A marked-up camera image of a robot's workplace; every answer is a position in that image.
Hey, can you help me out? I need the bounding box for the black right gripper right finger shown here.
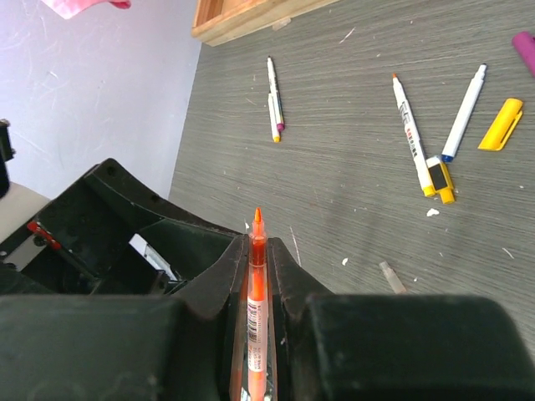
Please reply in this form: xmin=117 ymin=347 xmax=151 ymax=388
xmin=267 ymin=238 xmax=330 ymax=400

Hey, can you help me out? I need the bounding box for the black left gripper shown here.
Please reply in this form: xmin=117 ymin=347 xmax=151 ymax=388
xmin=1 ymin=159 xmax=238 ymax=295

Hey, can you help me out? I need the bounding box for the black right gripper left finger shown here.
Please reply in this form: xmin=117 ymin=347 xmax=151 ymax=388
xmin=171 ymin=235 xmax=249 ymax=400

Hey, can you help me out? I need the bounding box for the orange highlighter pen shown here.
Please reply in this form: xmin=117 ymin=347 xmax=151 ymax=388
xmin=247 ymin=207 xmax=269 ymax=400

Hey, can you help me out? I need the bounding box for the white pen purple end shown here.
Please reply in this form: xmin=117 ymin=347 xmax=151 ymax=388
xmin=267 ymin=56 xmax=285 ymax=133

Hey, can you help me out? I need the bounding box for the white pen yellow end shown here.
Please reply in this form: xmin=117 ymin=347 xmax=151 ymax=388
xmin=267 ymin=93 xmax=281 ymax=143

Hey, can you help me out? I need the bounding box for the yellow pen cap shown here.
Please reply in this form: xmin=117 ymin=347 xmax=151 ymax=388
xmin=478 ymin=98 xmax=523 ymax=151

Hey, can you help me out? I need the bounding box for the purple pen cap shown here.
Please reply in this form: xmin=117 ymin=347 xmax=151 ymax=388
xmin=512 ymin=31 xmax=535 ymax=76

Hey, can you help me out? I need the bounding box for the white marker orange tip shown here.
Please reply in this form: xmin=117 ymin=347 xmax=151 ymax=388
xmin=392 ymin=74 xmax=436 ymax=197

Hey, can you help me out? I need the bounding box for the yellow black eraser cap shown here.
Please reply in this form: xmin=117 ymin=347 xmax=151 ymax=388
xmin=426 ymin=155 xmax=456 ymax=205

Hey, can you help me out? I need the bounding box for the white marker blue end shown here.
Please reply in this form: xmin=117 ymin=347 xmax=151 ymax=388
xmin=441 ymin=63 xmax=487 ymax=163

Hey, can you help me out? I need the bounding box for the pink shirt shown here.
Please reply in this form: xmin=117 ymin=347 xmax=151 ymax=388
xmin=43 ymin=0 xmax=131 ymax=20

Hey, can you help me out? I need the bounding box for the wooden rack base tray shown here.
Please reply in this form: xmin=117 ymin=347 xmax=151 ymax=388
xmin=191 ymin=0 xmax=334 ymax=47

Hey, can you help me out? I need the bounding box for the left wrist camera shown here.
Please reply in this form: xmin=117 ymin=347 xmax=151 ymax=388
xmin=1 ymin=119 xmax=48 ymax=271

